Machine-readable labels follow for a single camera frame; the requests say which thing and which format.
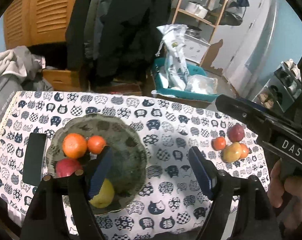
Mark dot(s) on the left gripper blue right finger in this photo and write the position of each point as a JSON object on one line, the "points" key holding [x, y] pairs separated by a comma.
{"points": [[204, 171]]}

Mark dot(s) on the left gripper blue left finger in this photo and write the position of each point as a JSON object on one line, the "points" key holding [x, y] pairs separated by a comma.
{"points": [[98, 169]]}

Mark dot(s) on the yellow-red mango pear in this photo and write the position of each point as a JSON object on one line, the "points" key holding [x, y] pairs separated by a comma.
{"points": [[232, 152]]}

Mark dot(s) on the small tangerine back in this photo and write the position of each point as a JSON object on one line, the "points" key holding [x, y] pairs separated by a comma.
{"points": [[95, 144]]}

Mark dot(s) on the small tangerine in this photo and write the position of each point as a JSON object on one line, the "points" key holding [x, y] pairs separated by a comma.
{"points": [[95, 144], [218, 143]]}

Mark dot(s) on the small tangerine front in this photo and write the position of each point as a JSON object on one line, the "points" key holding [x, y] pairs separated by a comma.
{"points": [[218, 143]]}

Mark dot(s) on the red apple front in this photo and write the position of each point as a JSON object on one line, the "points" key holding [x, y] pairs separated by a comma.
{"points": [[67, 166]]}

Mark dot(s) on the red apple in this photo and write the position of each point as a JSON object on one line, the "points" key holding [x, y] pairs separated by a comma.
{"points": [[236, 133], [67, 166]]}

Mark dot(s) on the large orange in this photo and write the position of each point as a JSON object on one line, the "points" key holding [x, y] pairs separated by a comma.
{"points": [[74, 146], [244, 151]]}

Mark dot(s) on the red apple back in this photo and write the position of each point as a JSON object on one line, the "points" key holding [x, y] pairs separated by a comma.
{"points": [[236, 133]]}

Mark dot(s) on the person's right hand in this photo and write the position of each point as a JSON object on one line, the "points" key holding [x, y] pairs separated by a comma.
{"points": [[277, 188]]}

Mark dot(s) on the green patterned glass bowl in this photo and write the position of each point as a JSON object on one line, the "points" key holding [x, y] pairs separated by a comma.
{"points": [[125, 166]]}

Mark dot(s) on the cat pattern tablecloth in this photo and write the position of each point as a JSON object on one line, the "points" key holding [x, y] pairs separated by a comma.
{"points": [[155, 188]]}

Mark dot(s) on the metal shoe rack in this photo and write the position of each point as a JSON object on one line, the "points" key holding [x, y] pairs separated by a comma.
{"points": [[282, 89]]}

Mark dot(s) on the black smartphone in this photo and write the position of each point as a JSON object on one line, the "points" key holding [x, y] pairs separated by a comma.
{"points": [[34, 157]]}

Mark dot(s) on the silver vertical pipe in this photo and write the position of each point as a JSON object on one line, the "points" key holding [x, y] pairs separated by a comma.
{"points": [[251, 68]]}

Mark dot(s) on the clear plastic bag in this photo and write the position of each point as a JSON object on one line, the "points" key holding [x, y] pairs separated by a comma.
{"points": [[202, 84]]}

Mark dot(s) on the wooden drawer box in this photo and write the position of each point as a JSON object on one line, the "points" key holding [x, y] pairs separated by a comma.
{"points": [[63, 80]]}

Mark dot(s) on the teal plastic crate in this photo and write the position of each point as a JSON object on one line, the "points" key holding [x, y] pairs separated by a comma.
{"points": [[163, 88]]}

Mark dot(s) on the white door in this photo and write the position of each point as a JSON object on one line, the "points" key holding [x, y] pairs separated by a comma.
{"points": [[234, 44]]}

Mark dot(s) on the white patterned storage box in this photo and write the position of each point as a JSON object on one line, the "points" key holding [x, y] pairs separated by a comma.
{"points": [[195, 49]]}

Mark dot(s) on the grey hanging bag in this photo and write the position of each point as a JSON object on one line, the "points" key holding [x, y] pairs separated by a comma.
{"points": [[233, 14]]}

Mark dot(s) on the pile of grey clothes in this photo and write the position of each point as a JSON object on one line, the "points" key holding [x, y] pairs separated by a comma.
{"points": [[20, 70]]}

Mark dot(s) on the black hanging coat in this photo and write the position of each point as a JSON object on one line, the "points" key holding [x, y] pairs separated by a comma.
{"points": [[111, 40]]}

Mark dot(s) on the white rice bag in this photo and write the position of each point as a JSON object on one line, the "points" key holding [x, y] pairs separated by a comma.
{"points": [[175, 62]]}

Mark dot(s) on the steel pot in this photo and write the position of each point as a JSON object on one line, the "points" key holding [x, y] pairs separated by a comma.
{"points": [[193, 32]]}

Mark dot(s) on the dark blue umbrella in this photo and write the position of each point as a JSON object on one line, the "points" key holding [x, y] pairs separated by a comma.
{"points": [[242, 3]]}

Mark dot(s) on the white cooking pot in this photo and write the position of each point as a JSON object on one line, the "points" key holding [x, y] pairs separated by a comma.
{"points": [[196, 9]]}

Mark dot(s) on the wooden shelf rack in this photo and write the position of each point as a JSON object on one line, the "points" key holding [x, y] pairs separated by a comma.
{"points": [[208, 25]]}

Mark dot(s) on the wooden louvered wardrobe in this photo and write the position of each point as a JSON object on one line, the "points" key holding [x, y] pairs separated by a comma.
{"points": [[34, 22]]}

